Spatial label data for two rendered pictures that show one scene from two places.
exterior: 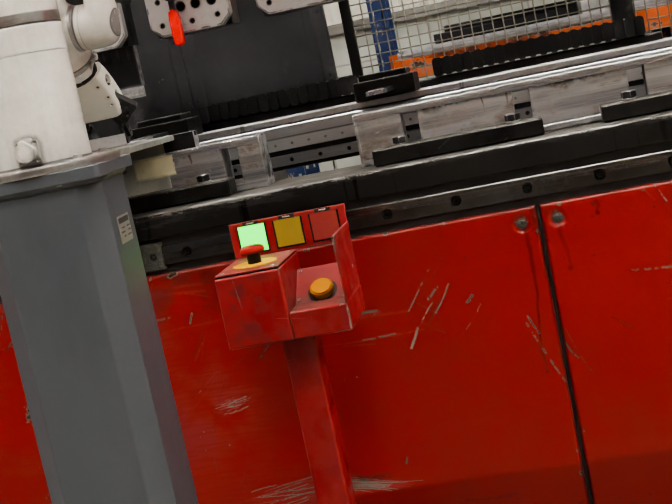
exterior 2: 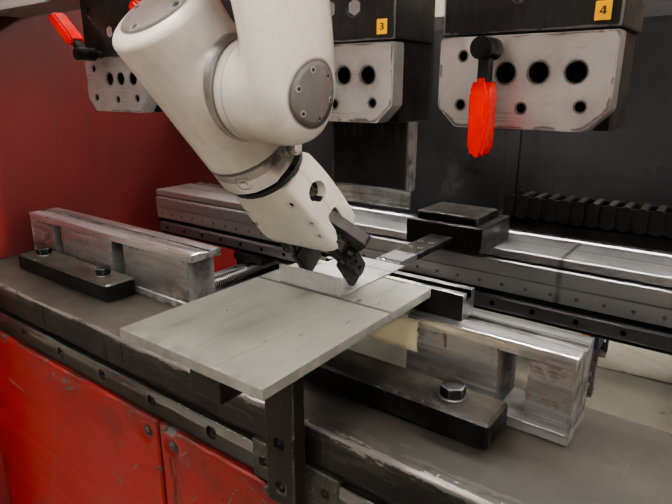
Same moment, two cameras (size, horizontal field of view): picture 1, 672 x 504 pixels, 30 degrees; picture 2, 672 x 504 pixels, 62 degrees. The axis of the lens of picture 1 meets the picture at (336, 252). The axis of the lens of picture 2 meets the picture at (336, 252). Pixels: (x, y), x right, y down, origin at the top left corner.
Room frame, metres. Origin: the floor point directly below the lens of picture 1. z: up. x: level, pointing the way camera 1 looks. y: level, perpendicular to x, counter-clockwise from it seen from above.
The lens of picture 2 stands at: (1.78, 0.09, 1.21)
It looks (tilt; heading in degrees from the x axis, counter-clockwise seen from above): 17 degrees down; 26
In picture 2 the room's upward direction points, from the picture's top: straight up
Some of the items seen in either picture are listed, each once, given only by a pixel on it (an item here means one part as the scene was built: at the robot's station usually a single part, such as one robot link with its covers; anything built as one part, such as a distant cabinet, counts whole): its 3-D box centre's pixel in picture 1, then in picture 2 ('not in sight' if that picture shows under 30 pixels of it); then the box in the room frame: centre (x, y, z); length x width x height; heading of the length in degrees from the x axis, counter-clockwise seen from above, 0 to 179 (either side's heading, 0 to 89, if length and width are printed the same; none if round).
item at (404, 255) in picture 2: (156, 131); (435, 234); (2.52, 0.30, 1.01); 0.26 x 0.12 x 0.05; 170
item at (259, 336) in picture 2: (104, 153); (289, 311); (2.22, 0.36, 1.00); 0.26 x 0.18 x 0.01; 170
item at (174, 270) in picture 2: not in sight; (116, 252); (2.46, 0.88, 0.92); 0.50 x 0.06 x 0.10; 80
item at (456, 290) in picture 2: (145, 148); (389, 285); (2.36, 0.31, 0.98); 0.20 x 0.03 x 0.03; 80
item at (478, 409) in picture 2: (154, 200); (370, 380); (2.30, 0.31, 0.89); 0.30 x 0.05 x 0.03; 80
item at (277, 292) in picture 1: (288, 275); not in sight; (1.99, 0.08, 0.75); 0.20 x 0.16 x 0.18; 80
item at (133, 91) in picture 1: (115, 76); (372, 163); (2.36, 0.34, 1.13); 0.10 x 0.02 x 0.10; 80
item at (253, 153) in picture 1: (167, 178); (408, 339); (2.35, 0.28, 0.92); 0.39 x 0.06 x 0.10; 80
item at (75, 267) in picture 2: not in sight; (73, 272); (2.42, 0.94, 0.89); 0.30 x 0.05 x 0.03; 80
